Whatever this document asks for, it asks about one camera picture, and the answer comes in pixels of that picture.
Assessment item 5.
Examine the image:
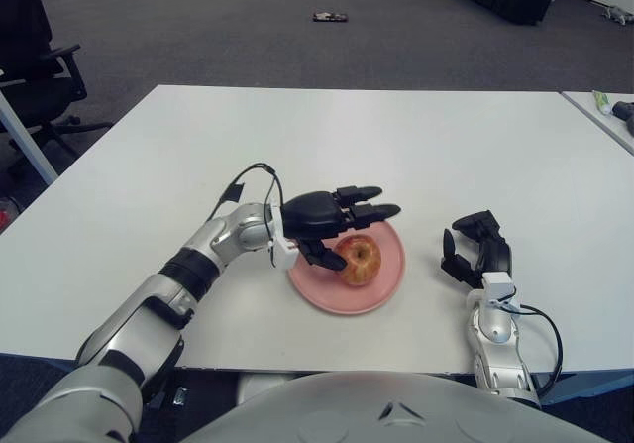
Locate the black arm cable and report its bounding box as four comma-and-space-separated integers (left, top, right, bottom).
509, 303, 565, 397
210, 164, 286, 269

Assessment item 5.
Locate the grey table leg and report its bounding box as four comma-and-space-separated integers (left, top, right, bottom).
0, 85, 58, 186

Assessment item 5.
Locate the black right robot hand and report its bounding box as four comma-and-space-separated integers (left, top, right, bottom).
440, 209, 515, 305

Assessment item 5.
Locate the small grey robot toy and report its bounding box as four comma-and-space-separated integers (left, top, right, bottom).
601, 5, 634, 25

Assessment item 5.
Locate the pink round plate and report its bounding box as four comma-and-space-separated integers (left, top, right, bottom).
287, 219, 406, 315

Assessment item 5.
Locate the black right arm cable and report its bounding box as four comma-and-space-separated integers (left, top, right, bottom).
509, 303, 565, 397

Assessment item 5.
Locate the red yellow apple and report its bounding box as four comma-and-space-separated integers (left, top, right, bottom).
332, 234, 381, 286

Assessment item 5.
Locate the red object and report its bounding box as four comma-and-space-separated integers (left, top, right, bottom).
0, 199, 19, 231

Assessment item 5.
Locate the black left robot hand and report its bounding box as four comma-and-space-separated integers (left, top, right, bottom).
269, 183, 401, 272

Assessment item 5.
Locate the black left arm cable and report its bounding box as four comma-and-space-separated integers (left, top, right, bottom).
210, 164, 286, 269

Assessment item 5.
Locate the silver robot torso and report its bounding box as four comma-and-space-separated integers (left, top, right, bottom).
190, 371, 603, 443

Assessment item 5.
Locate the black office chair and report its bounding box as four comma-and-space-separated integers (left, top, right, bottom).
0, 0, 113, 176

